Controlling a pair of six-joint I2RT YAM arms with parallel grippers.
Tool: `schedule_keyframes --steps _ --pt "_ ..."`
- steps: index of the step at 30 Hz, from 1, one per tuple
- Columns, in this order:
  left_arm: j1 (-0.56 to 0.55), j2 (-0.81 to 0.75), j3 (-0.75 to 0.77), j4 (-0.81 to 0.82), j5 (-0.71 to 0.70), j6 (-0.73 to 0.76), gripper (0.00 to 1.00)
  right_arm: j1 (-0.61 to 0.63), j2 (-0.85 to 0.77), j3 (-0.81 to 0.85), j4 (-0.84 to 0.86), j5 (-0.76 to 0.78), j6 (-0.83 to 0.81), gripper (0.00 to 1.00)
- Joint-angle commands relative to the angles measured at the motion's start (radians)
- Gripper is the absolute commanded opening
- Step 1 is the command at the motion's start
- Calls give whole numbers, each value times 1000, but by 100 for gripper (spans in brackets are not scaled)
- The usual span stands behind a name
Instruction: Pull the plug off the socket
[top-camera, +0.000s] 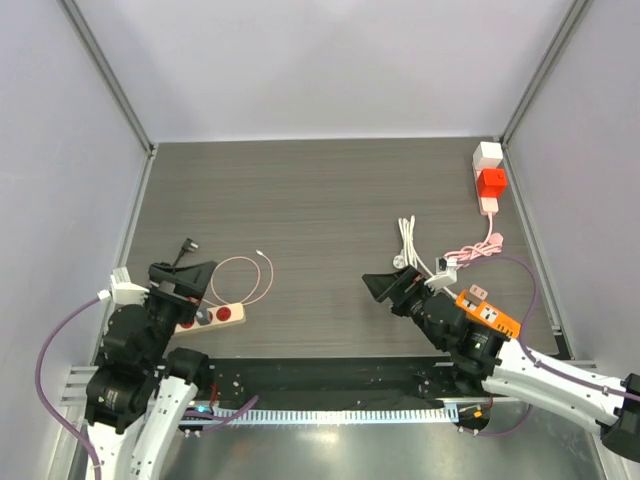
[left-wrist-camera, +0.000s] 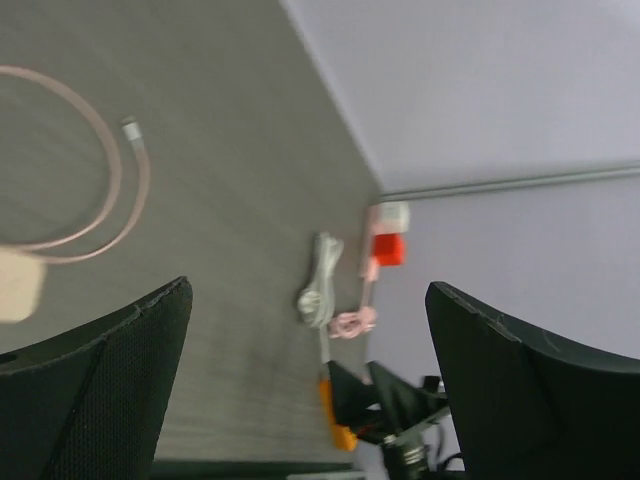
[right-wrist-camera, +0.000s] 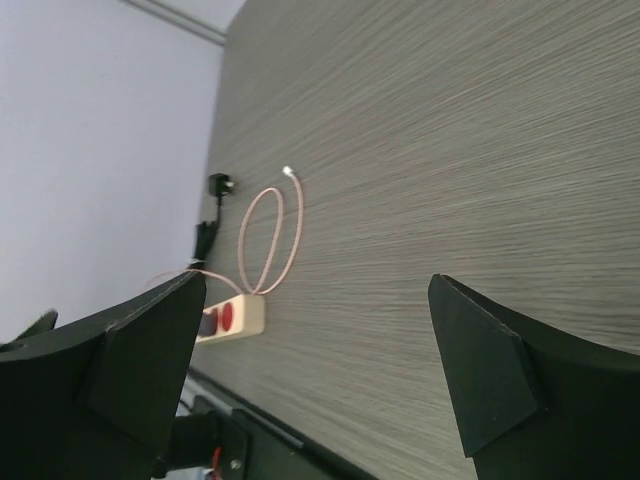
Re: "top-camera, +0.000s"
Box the red cube adapter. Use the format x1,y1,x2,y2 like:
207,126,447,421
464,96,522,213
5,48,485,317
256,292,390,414
476,168,508,199

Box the black power cord with plug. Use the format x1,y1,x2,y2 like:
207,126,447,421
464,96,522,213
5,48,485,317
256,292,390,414
172,238,200,269

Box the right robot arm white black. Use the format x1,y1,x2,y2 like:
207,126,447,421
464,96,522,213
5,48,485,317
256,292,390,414
362,267,639,462

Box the pink thin usb cable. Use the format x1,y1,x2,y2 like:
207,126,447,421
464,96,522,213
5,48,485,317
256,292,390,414
209,249,274,307

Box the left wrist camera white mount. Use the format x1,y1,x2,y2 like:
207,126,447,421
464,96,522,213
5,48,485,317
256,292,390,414
98,267,149,305

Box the white cube adapter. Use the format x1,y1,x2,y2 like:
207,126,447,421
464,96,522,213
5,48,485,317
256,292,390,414
472,141,504,171

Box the pink plug adapter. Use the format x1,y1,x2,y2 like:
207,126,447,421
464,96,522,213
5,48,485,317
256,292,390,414
465,284,488,305

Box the white slotted cable duct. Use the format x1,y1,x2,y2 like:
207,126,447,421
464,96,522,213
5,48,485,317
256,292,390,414
229,405,459,426

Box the grey usb charger adapter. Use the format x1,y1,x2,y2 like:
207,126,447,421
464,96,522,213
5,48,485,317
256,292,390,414
195,311,210,326

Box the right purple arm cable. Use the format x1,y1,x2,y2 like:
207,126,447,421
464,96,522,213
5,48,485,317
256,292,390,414
457,253,626,441

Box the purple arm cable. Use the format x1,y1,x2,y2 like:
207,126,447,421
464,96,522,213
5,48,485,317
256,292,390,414
35,294,104,480
457,253,626,441

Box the white power strip cord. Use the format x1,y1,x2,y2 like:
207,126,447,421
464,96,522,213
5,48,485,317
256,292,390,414
392,215,451,289

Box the orange power strip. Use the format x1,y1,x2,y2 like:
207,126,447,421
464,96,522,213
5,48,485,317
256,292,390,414
456,289,521,339

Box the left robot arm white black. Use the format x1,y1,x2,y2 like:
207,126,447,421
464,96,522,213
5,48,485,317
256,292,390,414
85,261,217,479

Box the pink white power strip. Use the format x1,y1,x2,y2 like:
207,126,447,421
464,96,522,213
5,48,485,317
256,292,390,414
474,171,499,215

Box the pink power cord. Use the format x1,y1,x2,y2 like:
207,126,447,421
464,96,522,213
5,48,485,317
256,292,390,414
439,212,504,274

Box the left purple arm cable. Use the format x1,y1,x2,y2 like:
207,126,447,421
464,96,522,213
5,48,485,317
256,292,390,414
35,294,104,480

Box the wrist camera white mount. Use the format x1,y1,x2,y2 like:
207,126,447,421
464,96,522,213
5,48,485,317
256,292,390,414
98,267,149,305
425,257,459,291

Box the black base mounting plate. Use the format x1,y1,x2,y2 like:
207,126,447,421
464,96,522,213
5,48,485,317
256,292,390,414
210,356,483,411

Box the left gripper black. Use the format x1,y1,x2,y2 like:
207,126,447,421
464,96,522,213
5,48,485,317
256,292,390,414
139,260,216,369

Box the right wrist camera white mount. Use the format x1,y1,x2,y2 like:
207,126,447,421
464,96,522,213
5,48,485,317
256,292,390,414
425,257,459,291

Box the beige power strip red sockets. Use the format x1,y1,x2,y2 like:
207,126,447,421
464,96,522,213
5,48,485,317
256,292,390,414
174,303,246,336

